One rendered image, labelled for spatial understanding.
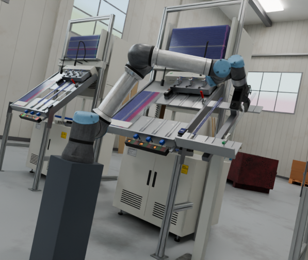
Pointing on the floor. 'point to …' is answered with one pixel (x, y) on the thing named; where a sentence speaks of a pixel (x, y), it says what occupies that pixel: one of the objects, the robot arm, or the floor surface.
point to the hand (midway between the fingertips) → (243, 111)
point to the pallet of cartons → (296, 173)
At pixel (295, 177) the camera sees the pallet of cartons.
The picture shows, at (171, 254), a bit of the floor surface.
